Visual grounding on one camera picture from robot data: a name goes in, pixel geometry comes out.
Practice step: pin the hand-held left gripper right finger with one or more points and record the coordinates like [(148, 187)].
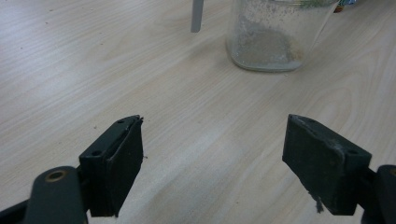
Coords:
[(323, 165)]

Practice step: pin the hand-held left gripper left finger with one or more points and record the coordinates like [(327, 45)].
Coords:
[(121, 161)]

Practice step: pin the clear glass jar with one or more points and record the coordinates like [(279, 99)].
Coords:
[(264, 46)]

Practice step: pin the white jar lid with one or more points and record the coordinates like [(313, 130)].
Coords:
[(197, 15)]

